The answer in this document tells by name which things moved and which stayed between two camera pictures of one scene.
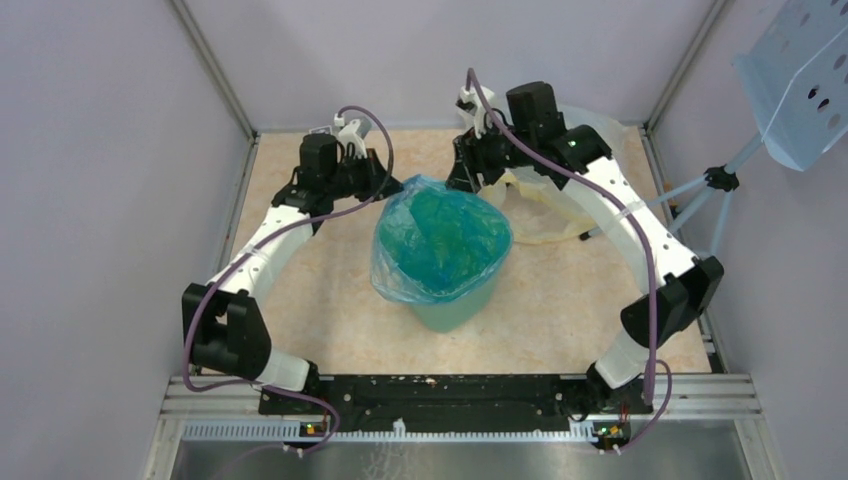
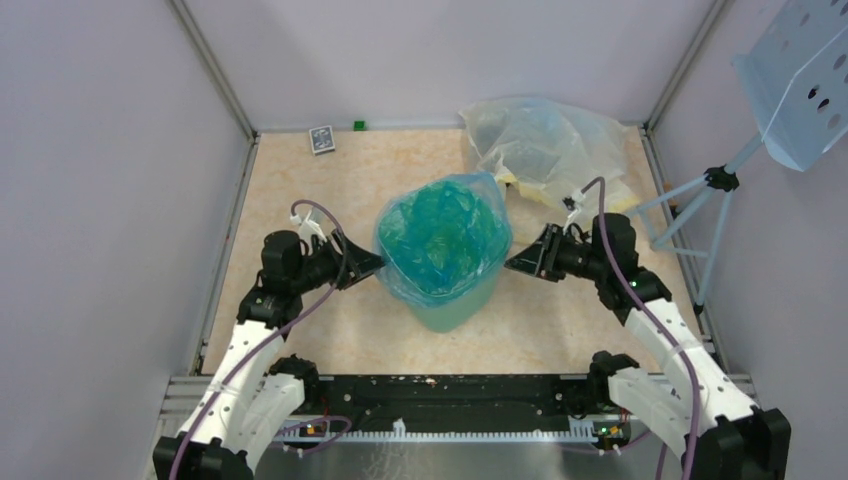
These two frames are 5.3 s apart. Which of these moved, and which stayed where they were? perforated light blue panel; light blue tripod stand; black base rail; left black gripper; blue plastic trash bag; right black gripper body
Moved: right black gripper body; left black gripper
Stayed: blue plastic trash bag; perforated light blue panel; light blue tripod stand; black base rail
